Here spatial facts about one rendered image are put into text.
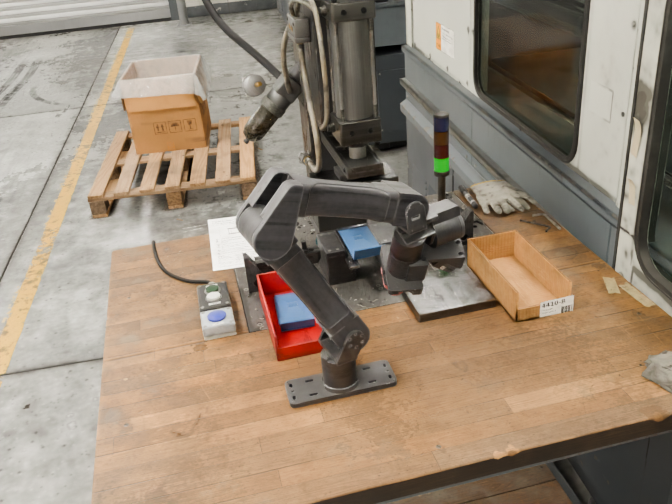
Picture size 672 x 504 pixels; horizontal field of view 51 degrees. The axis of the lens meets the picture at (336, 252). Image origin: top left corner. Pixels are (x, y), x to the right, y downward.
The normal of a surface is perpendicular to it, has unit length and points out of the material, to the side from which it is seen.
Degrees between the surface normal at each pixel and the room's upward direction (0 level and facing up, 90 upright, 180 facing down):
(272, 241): 90
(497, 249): 90
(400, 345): 0
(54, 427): 0
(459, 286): 0
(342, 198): 87
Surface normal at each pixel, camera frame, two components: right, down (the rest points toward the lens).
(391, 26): 0.18, 0.46
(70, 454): -0.07, -0.88
